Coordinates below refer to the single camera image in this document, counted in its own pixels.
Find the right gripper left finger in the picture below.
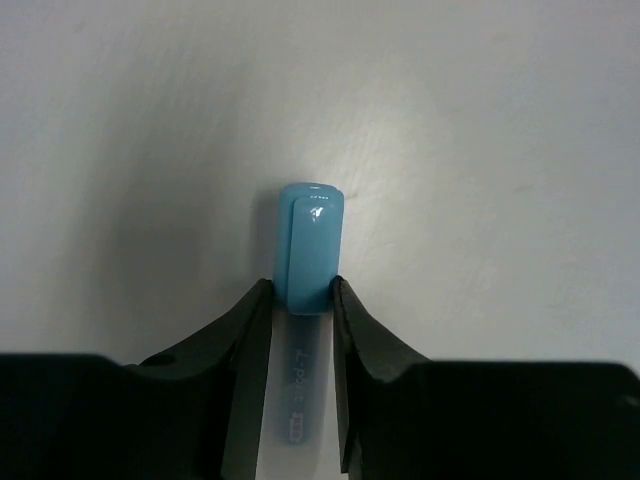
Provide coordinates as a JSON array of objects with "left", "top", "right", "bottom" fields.
[{"left": 1, "top": 279, "right": 274, "bottom": 479}]

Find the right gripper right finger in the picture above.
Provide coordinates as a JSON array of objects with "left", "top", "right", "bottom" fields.
[{"left": 332, "top": 277, "right": 639, "bottom": 479}]

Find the blue highlighter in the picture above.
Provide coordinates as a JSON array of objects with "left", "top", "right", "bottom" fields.
[{"left": 272, "top": 182, "right": 345, "bottom": 449}]

